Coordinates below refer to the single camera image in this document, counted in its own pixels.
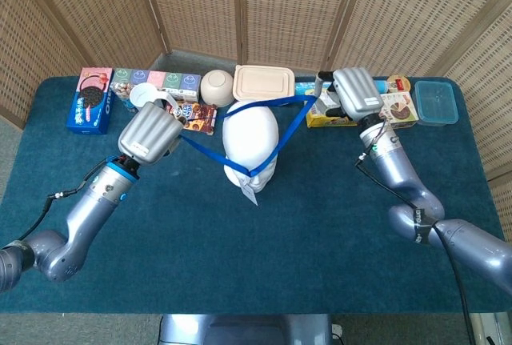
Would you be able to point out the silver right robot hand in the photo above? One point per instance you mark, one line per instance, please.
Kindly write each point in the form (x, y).
(356, 91)

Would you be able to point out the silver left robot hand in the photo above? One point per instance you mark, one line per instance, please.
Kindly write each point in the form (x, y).
(150, 133)

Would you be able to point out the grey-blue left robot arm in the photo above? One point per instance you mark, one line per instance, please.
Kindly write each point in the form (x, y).
(80, 221)

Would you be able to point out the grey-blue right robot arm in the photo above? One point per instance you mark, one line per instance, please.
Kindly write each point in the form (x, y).
(400, 177)

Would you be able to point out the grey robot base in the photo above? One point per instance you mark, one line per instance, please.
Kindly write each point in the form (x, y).
(248, 331)

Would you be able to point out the white foam mannequin head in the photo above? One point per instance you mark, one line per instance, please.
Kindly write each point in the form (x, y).
(252, 133)

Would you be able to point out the small red-lidded cup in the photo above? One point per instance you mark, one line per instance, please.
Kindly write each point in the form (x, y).
(398, 83)

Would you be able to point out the red white cake box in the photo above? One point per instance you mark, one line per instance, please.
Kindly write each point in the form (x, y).
(400, 111)

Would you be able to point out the yellow Lipo biscuit bag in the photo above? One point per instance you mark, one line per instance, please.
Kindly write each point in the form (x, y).
(316, 119)

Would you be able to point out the cyan blue roll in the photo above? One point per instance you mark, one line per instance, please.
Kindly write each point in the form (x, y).
(306, 88)

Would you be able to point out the brown chocolate cookie packet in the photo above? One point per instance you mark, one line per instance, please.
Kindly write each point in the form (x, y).
(204, 117)

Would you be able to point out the pastel smiley tissue pack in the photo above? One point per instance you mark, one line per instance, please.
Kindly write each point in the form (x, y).
(172, 81)

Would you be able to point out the blue Oreo cookie box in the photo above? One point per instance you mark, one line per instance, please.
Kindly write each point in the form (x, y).
(90, 113)

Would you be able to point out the blue transparent plastic container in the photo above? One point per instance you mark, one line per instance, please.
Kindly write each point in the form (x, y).
(436, 103)

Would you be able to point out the beige upturned bowl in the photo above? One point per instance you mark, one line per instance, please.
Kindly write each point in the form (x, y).
(217, 87)

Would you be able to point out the beige lidded lunch box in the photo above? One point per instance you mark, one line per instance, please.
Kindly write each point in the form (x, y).
(264, 85)

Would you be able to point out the rattan folding screen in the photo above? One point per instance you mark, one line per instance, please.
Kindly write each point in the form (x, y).
(280, 9)

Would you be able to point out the dark blue table cloth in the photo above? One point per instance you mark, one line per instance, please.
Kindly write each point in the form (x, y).
(280, 249)

